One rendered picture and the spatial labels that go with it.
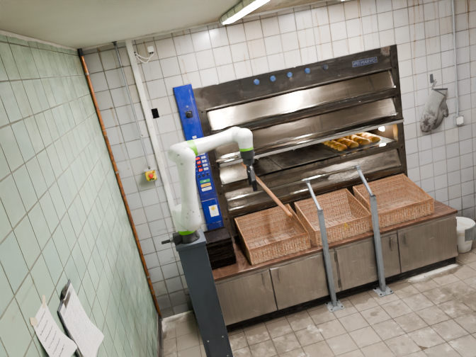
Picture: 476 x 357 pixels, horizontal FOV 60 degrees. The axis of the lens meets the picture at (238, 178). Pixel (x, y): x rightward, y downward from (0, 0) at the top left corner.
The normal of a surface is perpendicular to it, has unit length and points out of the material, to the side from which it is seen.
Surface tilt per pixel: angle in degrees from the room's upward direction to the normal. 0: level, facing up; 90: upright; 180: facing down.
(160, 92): 90
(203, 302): 90
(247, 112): 70
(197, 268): 90
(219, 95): 90
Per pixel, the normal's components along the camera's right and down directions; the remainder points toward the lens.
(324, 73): 0.19, 0.26
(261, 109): 0.11, -0.08
